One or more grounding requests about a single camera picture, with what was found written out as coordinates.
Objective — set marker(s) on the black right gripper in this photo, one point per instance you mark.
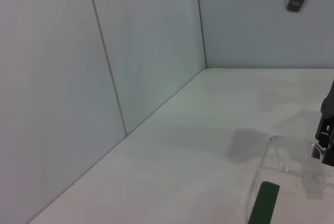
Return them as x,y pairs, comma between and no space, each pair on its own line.
329,104

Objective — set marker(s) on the clear white glasses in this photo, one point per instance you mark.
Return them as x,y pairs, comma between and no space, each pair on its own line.
280,164

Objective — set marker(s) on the green glasses case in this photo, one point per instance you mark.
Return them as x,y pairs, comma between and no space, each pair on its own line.
263,203

